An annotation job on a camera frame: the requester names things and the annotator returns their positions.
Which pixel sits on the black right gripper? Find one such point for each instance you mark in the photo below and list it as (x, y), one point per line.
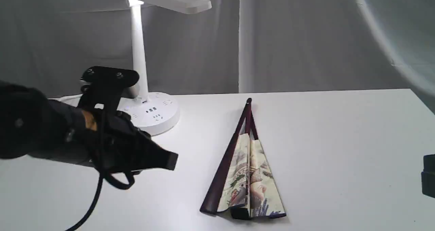
(428, 176)

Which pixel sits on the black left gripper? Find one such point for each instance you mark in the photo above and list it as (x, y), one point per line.
(125, 147)

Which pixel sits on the painted paper folding fan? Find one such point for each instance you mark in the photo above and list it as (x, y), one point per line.
(243, 183)

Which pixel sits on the white desk lamp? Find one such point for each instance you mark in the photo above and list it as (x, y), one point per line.
(154, 112)

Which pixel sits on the grey backdrop curtain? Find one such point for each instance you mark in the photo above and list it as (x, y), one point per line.
(238, 46)

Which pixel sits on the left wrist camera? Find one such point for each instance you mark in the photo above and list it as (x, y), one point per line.
(105, 85)

